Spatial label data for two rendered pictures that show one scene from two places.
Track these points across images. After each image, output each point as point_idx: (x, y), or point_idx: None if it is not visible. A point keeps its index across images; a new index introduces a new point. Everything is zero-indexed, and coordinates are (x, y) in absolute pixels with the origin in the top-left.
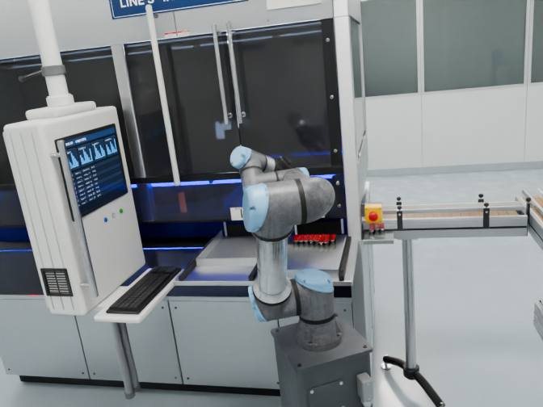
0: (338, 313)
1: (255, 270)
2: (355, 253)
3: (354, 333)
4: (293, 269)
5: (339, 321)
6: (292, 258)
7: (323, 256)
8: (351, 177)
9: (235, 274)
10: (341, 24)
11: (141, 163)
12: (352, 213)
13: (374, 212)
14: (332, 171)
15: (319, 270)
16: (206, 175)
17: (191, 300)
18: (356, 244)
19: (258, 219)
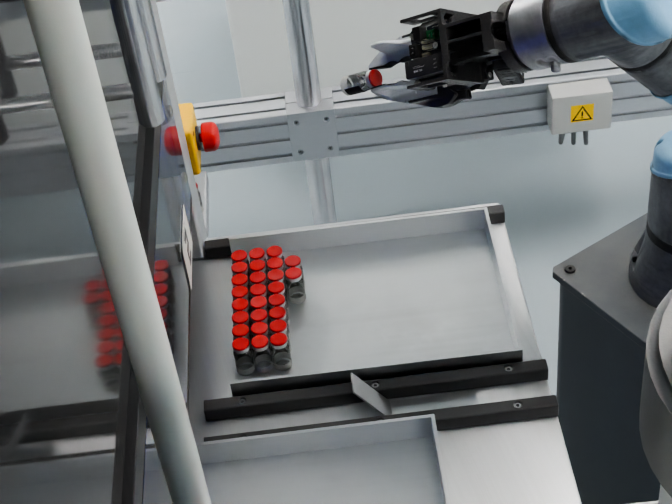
0: (559, 268)
1: (506, 401)
2: (308, 227)
3: (636, 227)
4: (506, 294)
5: (596, 258)
6: (360, 354)
7: (341, 285)
8: (167, 65)
9: (520, 472)
10: None
11: None
12: (190, 173)
13: (211, 122)
14: (160, 82)
15: (664, 141)
16: (137, 464)
17: None
18: (237, 235)
19: None
